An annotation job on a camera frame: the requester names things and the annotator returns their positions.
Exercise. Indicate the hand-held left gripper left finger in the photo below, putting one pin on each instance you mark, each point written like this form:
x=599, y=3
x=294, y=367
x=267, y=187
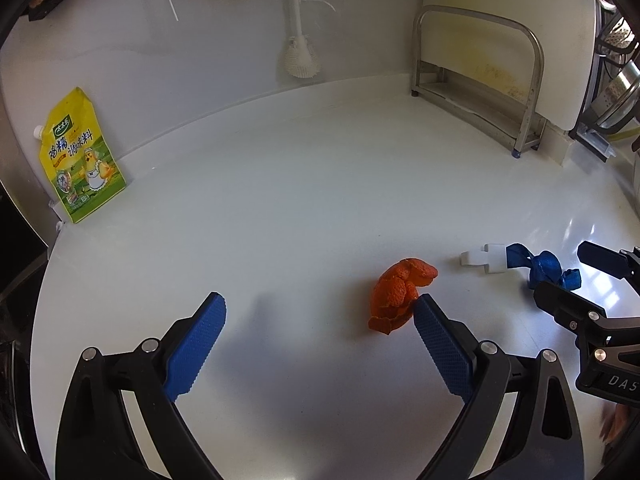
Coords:
x=197, y=345

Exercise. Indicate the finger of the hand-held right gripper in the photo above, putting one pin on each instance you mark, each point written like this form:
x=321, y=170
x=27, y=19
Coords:
x=565, y=305
x=600, y=256

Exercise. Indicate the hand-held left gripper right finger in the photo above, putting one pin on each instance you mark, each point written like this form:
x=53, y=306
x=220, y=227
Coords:
x=442, y=345

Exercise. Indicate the blue white wrapper piece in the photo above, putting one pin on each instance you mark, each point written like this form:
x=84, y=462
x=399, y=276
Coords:
x=545, y=267

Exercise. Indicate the orange peel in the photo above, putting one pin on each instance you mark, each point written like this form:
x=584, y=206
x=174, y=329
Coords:
x=395, y=292

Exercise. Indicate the person's right hand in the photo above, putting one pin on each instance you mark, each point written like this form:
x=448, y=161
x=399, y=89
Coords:
x=615, y=425

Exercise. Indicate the metal pot lid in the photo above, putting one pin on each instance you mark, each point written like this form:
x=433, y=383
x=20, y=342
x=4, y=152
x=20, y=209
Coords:
x=625, y=92

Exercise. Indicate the metal cutting board rack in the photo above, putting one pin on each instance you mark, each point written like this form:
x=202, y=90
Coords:
x=535, y=60

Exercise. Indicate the yellow seasoning pouch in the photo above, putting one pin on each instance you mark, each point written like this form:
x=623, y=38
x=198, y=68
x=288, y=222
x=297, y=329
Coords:
x=80, y=160

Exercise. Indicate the perforated metal steamer plate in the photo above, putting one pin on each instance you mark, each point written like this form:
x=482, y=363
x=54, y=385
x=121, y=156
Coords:
x=625, y=35

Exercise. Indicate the white bottle brush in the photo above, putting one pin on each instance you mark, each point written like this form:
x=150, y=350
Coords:
x=296, y=25

